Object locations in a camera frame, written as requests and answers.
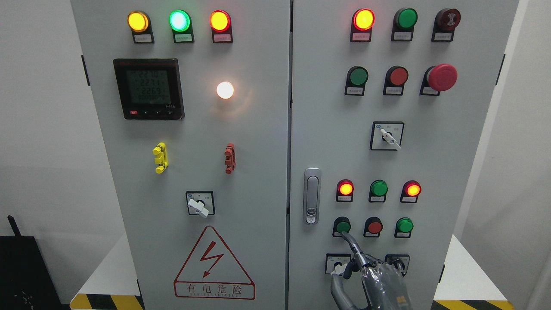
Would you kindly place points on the green start push button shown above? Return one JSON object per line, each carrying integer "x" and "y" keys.
{"x": 341, "y": 224}

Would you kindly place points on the green push button upper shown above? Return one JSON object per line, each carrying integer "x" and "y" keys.
{"x": 357, "y": 77}

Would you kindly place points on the red stop push button lower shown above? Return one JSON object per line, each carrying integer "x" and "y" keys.
{"x": 373, "y": 227}

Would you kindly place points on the red push button upper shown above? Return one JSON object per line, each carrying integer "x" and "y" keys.
{"x": 395, "y": 79}

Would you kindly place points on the green push button lower right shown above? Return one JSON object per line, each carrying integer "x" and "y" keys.
{"x": 404, "y": 228}

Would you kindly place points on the red test terminal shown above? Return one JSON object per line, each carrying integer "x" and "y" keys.
{"x": 230, "y": 160}

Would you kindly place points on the red indicator lower left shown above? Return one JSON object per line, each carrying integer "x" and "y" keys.
{"x": 344, "y": 191}

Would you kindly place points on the white glowing indicator light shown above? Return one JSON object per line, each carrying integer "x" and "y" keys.
{"x": 225, "y": 90}

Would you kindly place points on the grey left cabinet door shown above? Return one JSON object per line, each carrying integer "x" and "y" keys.
{"x": 251, "y": 203}

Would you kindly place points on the grey cabinet door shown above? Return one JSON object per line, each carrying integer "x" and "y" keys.
{"x": 251, "y": 203}
{"x": 332, "y": 131}

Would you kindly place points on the green indicator lower middle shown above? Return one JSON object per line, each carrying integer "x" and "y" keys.
{"x": 378, "y": 191}

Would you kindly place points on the yellow test terminal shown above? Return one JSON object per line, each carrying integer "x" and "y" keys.
{"x": 161, "y": 160}

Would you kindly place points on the grey right cabinet door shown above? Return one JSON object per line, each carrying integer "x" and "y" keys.
{"x": 332, "y": 131}

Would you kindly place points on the red triangle warning sticker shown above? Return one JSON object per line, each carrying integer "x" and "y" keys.
{"x": 212, "y": 270}

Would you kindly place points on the red indicator lower right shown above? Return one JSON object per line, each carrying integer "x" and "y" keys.
{"x": 410, "y": 192}

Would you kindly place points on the black digital power meter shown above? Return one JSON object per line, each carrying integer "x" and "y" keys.
{"x": 149, "y": 89}

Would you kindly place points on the orange-red indicator light left door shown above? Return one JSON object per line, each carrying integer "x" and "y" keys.
{"x": 221, "y": 25}

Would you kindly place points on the red lit indicator top right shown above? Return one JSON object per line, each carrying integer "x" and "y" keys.
{"x": 361, "y": 25}

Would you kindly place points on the lit green indicator light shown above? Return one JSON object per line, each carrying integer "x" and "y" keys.
{"x": 181, "y": 25}

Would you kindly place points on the red mushroom emergency stop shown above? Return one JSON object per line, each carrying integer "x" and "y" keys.
{"x": 438, "y": 78}

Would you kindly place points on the green indicator top right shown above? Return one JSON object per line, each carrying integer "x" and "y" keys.
{"x": 403, "y": 25}

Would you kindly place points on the yellow indicator light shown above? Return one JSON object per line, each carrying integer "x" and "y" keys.
{"x": 140, "y": 27}

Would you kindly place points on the white platform with hazard stripes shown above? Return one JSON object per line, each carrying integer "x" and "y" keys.
{"x": 463, "y": 286}

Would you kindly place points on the dark red buzzer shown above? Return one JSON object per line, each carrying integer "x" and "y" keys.
{"x": 445, "y": 24}

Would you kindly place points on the black box with antenna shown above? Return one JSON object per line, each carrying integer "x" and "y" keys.
{"x": 25, "y": 282}

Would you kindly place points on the silver door lock handle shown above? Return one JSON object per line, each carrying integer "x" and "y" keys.
{"x": 312, "y": 177}

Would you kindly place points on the left door selector switch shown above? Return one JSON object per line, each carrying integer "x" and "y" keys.
{"x": 200, "y": 203}

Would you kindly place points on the upper right selector switch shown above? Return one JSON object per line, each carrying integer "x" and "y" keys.
{"x": 386, "y": 135}

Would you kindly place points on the white lower selector switch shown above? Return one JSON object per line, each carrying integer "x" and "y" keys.
{"x": 336, "y": 263}

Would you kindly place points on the black knob selector switch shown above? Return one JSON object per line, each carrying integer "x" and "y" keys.
{"x": 399, "y": 261}

